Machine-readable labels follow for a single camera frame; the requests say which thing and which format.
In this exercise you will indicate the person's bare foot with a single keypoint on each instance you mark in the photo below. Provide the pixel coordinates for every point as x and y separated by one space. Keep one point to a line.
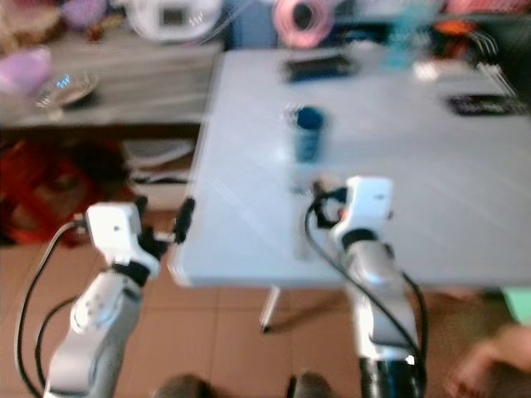
485 365

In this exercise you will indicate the white folding table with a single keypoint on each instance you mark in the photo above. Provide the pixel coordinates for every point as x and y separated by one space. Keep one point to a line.
382 166

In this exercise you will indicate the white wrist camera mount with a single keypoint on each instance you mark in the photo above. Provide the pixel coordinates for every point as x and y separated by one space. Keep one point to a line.
116 228
367 206

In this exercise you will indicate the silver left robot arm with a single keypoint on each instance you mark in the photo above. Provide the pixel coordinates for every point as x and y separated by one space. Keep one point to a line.
87 327

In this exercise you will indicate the teal plastic bottle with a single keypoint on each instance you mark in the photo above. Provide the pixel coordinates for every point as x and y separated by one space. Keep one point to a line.
411 37

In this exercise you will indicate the white appliance with screen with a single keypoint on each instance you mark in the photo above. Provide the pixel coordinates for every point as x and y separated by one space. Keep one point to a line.
174 16

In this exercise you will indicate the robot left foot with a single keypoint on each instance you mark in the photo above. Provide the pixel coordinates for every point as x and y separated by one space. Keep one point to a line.
187 387

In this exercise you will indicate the black flat case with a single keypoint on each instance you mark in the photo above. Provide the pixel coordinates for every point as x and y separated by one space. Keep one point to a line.
317 65

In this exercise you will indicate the white box under bench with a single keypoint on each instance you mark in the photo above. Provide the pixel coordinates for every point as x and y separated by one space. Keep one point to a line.
162 170

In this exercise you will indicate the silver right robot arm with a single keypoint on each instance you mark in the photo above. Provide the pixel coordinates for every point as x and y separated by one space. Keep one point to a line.
377 319

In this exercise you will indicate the grey bench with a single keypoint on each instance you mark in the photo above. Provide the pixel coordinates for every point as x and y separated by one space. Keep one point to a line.
149 83

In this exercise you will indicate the black tray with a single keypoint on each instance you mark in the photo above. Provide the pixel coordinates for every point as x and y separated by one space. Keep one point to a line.
485 104

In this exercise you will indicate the pale cutlery piece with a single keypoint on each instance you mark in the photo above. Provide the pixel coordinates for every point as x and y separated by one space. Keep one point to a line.
302 225

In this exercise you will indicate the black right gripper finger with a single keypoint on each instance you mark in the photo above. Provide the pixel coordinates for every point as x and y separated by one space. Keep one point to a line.
319 192

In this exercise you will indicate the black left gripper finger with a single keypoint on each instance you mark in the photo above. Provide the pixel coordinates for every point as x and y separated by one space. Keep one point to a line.
140 202
185 218

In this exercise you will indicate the purple bowl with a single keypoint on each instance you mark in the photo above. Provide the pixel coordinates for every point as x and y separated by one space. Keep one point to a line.
23 70

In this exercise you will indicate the red plastic crate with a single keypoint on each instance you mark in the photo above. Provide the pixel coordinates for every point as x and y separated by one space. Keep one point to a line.
50 191

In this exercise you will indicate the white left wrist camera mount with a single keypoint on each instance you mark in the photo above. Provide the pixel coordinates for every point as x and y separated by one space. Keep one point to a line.
116 228

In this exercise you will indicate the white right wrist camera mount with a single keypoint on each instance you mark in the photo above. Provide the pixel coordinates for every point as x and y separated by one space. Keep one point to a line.
367 206

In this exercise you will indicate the blue cup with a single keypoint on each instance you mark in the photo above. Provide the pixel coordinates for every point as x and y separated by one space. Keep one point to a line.
309 134

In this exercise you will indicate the clear glass dish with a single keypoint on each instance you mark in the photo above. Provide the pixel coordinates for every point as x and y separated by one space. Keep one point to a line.
68 88

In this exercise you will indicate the small white object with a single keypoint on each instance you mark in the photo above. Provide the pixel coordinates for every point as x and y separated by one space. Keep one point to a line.
428 70

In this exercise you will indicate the green stool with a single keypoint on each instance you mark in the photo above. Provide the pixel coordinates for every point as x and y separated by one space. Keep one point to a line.
516 300

